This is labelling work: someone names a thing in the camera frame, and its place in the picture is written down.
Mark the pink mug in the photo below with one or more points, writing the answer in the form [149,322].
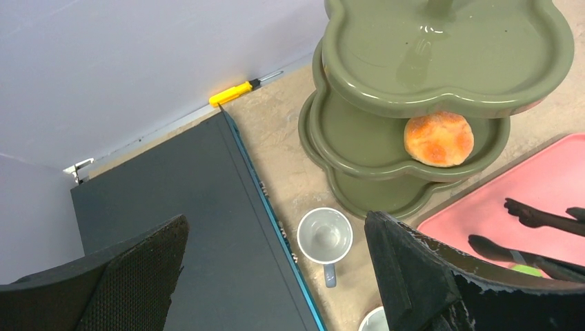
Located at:
[375,320]

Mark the grey mug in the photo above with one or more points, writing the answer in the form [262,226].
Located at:
[325,236]

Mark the round bread bun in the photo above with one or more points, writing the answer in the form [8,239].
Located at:
[442,139]

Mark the green three-tier stand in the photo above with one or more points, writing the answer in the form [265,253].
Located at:
[381,65]

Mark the black metal tongs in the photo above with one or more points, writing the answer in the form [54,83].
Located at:
[536,248]

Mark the green macaron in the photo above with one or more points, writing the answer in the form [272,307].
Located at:
[527,270]

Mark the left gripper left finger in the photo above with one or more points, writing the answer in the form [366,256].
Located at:
[127,286]

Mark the pink serving tray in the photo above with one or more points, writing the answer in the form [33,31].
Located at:
[551,180]

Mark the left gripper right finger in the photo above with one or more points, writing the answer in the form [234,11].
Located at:
[425,284]

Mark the yellow screwdriver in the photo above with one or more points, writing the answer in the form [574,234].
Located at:
[236,91]

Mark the dark blue flat box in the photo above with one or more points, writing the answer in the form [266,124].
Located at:
[238,270]

